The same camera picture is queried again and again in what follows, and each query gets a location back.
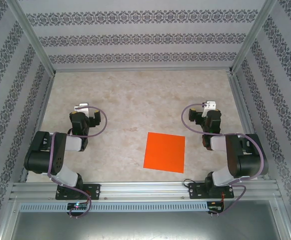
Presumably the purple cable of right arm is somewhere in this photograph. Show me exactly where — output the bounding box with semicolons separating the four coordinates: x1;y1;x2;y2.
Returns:
181;101;266;217

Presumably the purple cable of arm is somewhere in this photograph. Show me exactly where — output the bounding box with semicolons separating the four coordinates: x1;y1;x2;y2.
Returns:
47;105;109;220
181;101;266;217

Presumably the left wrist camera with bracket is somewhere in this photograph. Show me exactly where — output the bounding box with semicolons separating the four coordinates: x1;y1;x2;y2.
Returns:
73;102;90;113

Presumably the aluminium frame post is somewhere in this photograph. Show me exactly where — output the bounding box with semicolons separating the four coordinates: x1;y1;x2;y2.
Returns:
8;0;57;76
228;0;279;75

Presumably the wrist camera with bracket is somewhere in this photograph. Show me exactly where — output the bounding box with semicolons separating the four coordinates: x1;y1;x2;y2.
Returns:
201;100;218;118
73;102;90;113

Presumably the grey metal shelf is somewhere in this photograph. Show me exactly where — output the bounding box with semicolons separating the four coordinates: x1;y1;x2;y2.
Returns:
0;199;291;240

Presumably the slotted grey cable duct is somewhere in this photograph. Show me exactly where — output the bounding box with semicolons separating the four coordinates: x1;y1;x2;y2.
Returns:
18;201;209;212

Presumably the aluminium rear rail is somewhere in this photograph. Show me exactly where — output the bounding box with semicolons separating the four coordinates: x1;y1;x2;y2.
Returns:
52;67;233;74

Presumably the orange paper sheet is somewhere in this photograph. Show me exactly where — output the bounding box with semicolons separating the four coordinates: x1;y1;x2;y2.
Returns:
143;131;186;174

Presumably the aluminium side rail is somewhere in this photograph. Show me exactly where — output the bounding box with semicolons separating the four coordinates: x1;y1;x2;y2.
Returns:
227;71;271;181
18;72;57;183

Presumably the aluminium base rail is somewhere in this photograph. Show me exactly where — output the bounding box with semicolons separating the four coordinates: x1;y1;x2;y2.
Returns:
8;180;279;201

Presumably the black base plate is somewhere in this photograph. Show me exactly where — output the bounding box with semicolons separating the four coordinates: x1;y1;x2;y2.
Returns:
55;183;102;201
188;181;235;200

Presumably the small circuit board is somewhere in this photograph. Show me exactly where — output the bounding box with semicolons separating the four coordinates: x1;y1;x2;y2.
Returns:
67;202;89;211
207;204;225;214

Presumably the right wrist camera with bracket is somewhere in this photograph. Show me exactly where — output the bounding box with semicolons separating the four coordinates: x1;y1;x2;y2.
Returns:
201;100;218;118

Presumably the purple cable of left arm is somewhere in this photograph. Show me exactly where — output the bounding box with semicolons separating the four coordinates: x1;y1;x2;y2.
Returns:
47;105;109;220

